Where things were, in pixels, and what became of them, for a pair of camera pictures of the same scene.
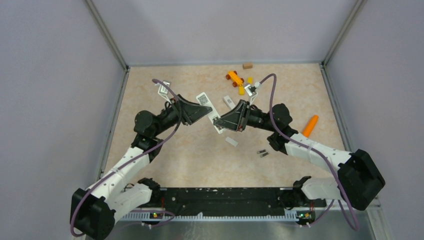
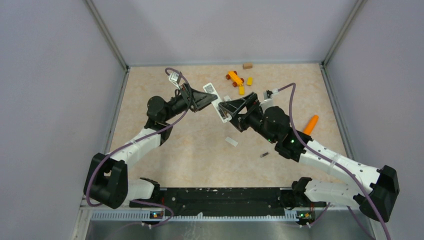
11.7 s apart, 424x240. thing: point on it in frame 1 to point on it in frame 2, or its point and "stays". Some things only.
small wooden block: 247,65 stays
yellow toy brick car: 236,80 stays
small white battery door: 232,142 stays
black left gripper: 195,111 to 198,99
